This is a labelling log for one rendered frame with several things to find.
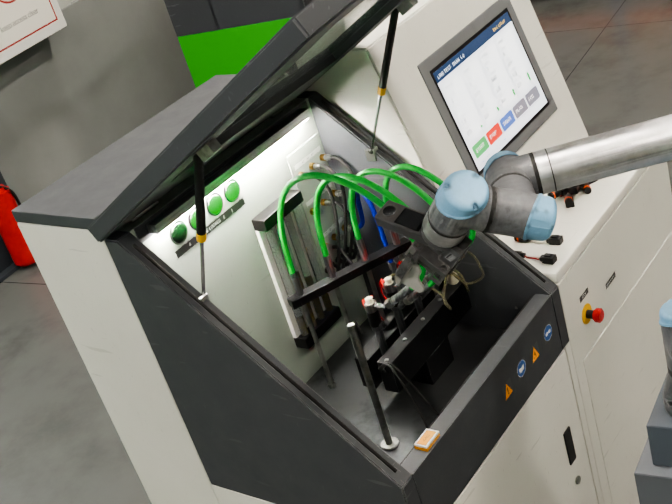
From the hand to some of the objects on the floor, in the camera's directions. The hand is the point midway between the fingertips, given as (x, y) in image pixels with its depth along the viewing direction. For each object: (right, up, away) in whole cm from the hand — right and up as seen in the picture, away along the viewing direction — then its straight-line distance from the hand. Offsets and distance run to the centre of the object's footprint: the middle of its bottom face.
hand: (409, 265), depth 195 cm
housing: (+7, -80, +135) cm, 157 cm away
